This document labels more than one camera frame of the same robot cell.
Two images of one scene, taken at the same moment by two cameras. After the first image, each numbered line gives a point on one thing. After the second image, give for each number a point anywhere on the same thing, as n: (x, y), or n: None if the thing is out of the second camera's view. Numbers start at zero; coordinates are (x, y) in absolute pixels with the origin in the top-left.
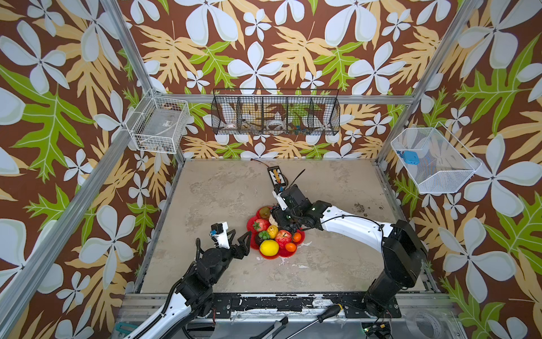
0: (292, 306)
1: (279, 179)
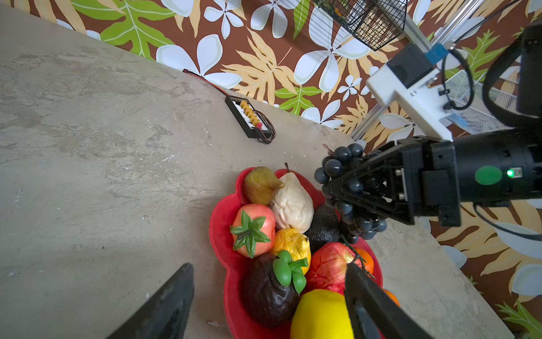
0: None
1: (257, 126)
